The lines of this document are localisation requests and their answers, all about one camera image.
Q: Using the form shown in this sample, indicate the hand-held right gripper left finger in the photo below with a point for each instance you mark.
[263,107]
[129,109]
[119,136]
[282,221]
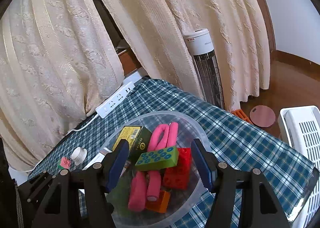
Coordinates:
[117,165]

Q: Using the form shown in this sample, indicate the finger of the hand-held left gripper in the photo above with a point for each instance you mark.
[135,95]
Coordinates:
[43,186]
[35,179]

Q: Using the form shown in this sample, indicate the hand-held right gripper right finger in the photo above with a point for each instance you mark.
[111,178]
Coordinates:
[202,165]

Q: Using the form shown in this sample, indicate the white medicine box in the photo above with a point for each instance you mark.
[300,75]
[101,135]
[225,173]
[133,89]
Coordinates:
[106,150]

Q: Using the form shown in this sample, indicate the red toy building block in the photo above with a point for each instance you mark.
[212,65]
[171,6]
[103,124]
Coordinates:
[177,175]

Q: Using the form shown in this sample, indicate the dark green box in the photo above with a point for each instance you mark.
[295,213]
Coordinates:
[140,143]

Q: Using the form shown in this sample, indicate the clear plastic bowl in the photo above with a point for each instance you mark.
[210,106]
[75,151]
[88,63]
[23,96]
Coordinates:
[192,130]

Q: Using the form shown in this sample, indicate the green block with blue dots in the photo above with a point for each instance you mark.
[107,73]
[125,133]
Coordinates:
[155,159]

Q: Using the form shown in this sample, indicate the orange toy building block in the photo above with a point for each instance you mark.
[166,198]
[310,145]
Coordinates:
[162,203]

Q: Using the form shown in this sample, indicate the black zippered clothing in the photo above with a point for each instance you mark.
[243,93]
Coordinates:
[7,193]

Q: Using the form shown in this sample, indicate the green and pink toy block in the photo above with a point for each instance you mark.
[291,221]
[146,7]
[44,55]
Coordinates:
[64,163]

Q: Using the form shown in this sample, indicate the white plastic cup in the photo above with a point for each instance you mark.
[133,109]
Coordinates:
[78,155]

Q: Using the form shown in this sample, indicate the orange plastic object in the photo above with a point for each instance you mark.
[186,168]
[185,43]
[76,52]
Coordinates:
[240,114]

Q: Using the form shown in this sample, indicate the white power strip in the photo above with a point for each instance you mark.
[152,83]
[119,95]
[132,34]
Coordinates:
[115,100]

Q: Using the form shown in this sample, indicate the pink round scale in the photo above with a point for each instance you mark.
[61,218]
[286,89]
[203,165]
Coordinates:
[262,116]

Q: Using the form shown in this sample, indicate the white plastic basket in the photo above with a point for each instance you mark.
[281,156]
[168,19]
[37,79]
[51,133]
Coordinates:
[307,130]

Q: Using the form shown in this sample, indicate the white tower heater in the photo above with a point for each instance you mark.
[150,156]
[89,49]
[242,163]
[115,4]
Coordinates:
[200,43]

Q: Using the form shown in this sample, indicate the cream embroidered curtain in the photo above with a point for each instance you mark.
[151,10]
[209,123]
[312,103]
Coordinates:
[50,55]
[162,18]

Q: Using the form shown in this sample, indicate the wooden window frame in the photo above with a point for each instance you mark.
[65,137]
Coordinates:
[128,62]

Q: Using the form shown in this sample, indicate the wooden door frame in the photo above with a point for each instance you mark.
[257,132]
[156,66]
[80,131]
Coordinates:
[262,5]

